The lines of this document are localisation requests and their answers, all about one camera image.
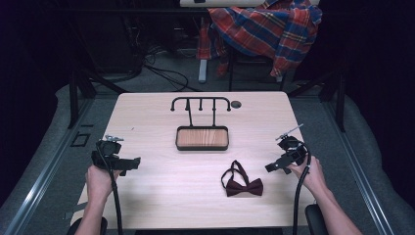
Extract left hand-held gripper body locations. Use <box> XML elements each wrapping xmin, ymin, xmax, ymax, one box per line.
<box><xmin>90</xmin><ymin>134</ymin><xmax>135</xmax><ymax>172</ymax></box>

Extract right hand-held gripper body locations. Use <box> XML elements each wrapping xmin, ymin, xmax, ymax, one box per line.
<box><xmin>274</xmin><ymin>122</ymin><xmax>309</xmax><ymax>166</ymax></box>

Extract person's right hand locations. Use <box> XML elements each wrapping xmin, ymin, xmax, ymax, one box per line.
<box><xmin>287</xmin><ymin>155</ymin><xmax>328</xmax><ymax>196</ymax></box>

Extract person's left hand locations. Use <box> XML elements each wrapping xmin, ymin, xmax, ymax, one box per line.
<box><xmin>84</xmin><ymin>164</ymin><xmax>123</xmax><ymax>205</ymax></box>

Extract dark red bow tie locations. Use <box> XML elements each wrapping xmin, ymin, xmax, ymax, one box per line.
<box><xmin>220</xmin><ymin>159</ymin><xmax>264</xmax><ymax>198</ymax></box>

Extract black chair armrest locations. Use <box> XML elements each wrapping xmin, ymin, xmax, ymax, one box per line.
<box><xmin>66</xmin><ymin>216</ymin><xmax>109</xmax><ymax>235</ymax></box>
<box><xmin>304</xmin><ymin>203</ymin><xmax>330</xmax><ymax>235</ymax></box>

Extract black metal stand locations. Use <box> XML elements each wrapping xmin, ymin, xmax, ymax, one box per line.
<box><xmin>287</xmin><ymin>67</ymin><xmax>346</xmax><ymax>133</ymax></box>
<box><xmin>67</xmin><ymin>67</ymin><xmax>128</xmax><ymax>129</ymax></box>

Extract black rack with wooden tray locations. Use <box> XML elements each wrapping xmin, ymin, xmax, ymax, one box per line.
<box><xmin>169</xmin><ymin>96</ymin><xmax>232</xmax><ymax>152</ymax></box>

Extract red blue plaid shirt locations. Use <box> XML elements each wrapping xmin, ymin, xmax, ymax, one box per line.
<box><xmin>196</xmin><ymin>0</ymin><xmax>324</xmax><ymax>78</ymax></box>

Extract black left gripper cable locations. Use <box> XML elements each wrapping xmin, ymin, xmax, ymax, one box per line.
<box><xmin>96</xmin><ymin>148</ymin><xmax>124</xmax><ymax>235</ymax></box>

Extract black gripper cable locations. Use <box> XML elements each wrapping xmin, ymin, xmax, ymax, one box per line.
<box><xmin>292</xmin><ymin>141</ymin><xmax>312</xmax><ymax>235</ymax></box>
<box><xmin>96</xmin><ymin>148</ymin><xmax>124</xmax><ymax>235</ymax></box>

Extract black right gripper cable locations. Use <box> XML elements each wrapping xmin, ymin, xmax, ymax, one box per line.
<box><xmin>292</xmin><ymin>141</ymin><xmax>312</xmax><ymax>235</ymax></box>

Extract black floor cables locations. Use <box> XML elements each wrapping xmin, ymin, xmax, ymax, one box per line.
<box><xmin>111</xmin><ymin>42</ymin><xmax>204</xmax><ymax>93</ymax></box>

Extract black chair frame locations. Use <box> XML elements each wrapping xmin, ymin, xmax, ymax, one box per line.
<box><xmin>226</xmin><ymin>48</ymin><xmax>288</xmax><ymax>92</ymax></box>

